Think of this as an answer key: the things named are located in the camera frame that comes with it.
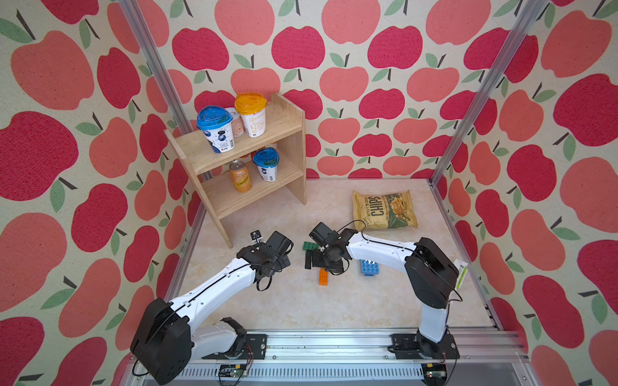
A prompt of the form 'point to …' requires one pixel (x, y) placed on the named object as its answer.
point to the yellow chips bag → (386, 211)
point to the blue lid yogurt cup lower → (266, 160)
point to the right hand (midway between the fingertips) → (314, 271)
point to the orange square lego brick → (323, 284)
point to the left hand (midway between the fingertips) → (276, 266)
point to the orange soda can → (241, 178)
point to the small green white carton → (462, 267)
